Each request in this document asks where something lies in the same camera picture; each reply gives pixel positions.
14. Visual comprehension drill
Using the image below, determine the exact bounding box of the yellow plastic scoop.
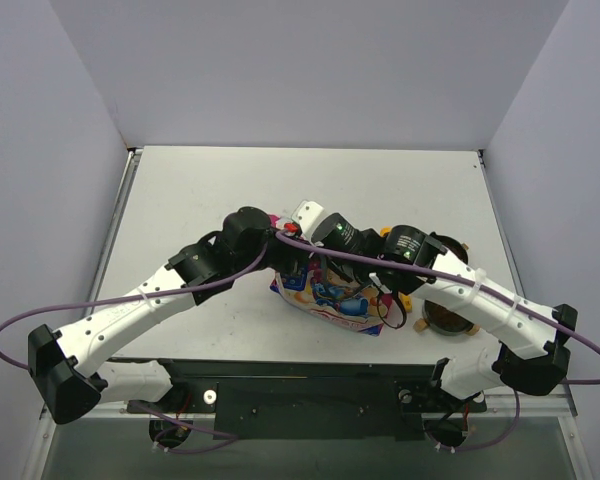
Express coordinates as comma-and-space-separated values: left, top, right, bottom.
380, 227, 412, 313

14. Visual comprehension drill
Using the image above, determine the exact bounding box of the aluminium front frame rail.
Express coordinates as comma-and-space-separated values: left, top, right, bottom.
82, 387, 578, 420

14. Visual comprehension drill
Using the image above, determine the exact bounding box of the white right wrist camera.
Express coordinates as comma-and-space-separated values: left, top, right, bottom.
288, 200, 328, 241

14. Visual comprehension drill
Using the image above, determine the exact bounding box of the pink pet food bag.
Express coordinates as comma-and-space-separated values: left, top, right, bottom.
268, 214, 401, 337

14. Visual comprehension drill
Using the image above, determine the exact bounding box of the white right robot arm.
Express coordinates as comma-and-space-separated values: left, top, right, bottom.
299, 213, 577, 409

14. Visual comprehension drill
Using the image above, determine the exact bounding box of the black fish print bowl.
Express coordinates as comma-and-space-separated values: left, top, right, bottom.
423, 301, 474, 336

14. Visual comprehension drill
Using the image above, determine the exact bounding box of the aluminium table edge rail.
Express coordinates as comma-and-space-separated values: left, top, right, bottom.
87, 147, 143, 301

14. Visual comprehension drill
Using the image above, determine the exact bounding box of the black paw print bowl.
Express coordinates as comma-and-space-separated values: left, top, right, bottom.
431, 232, 469, 264

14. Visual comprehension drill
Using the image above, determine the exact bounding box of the black mounting base plate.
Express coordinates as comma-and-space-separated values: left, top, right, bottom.
128, 359, 486, 441

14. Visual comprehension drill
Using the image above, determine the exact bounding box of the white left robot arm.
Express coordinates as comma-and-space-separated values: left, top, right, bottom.
28, 202, 317, 424

